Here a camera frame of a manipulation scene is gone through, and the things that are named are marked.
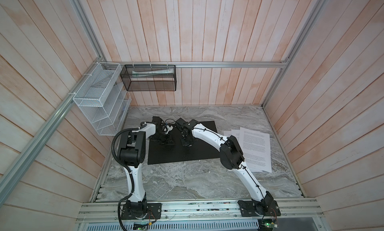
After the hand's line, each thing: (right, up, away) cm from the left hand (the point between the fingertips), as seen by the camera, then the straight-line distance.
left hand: (174, 144), depth 97 cm
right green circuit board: (+48, -35, -26) cm, 65 cm away
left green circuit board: (-16, -36, -25) cm, 47 cm away
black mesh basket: (-18, +47, +7) cm, 50 cm away
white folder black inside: (+17, -4, +3) cm, 17 cm away
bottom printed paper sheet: (+38, +7, +7) cm, 39 cm away
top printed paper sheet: (+54, -2, 0) cm, 54 cm away
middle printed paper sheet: (+44, +6, +7) cm, 45 cm away
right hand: (+8, 0, +1) cm, 9 cm away
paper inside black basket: (-22, +45, -7) cm, 50 cm away
